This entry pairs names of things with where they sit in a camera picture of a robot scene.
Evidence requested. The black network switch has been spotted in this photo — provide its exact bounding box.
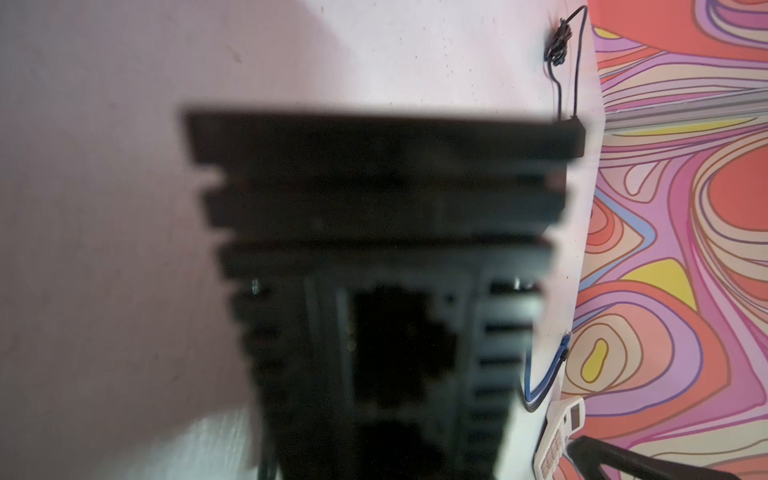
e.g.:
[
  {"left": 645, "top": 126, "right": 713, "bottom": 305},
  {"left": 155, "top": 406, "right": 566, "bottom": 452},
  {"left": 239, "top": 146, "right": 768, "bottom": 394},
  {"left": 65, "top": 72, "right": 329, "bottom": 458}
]
[{"left": 181, "top": 108, "right": 586, "bottom": 479}]

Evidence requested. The blue ethernet cable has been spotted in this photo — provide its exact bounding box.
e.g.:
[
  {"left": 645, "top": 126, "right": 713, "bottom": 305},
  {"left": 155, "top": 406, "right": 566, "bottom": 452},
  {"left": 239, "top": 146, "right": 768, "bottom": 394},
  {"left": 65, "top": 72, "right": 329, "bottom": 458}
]
[{"left": 520, "top": 332, "right": 572, "bottom": 409}]

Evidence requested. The black power adapter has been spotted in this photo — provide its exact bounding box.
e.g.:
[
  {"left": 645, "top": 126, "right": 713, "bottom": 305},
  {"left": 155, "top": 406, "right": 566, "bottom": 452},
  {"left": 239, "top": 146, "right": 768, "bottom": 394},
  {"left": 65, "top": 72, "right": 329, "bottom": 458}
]
[{"left": 543, "top": 4, "right": 589, "bottom": 121}]

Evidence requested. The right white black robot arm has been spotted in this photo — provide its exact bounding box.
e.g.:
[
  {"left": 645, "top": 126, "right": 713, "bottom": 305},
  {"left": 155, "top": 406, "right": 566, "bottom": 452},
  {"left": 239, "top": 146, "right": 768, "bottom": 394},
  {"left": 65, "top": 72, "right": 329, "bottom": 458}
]
[{"left": 567, "top": 436, "right": 738, "bottom": 480}]

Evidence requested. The white calculator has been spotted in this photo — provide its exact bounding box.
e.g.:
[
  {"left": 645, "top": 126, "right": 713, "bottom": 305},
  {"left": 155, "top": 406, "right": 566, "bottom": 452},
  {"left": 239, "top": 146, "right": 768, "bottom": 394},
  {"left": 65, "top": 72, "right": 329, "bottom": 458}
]
[{"left": 533, "top": 396, "right": 586, "bottom": 480}]

